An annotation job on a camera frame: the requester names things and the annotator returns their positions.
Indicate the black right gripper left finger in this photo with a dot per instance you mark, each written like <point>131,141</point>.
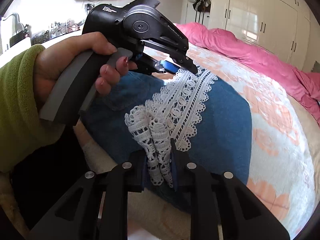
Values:
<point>122,179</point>

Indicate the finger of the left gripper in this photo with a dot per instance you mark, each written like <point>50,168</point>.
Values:
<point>149,65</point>
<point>177,54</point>

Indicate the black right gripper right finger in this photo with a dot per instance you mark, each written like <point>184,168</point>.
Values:
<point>193,179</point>

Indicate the blue denim pants lace trim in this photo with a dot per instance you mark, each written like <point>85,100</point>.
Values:
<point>205,116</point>

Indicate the left hand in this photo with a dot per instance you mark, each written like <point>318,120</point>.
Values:
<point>51,62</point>

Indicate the hanging bags on door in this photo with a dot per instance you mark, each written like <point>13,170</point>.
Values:
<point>202,10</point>

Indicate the white orange fluffy blanket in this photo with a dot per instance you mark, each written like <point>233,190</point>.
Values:
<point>281,172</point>

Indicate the white wardrobe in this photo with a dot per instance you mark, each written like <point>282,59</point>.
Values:
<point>281,27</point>

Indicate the white drawer cabinet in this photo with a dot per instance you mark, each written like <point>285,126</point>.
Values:
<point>20,31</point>

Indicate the pink duvet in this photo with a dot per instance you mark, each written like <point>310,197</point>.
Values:
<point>302,86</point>

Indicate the beige bed sheet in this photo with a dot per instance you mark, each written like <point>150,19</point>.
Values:
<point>312,133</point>

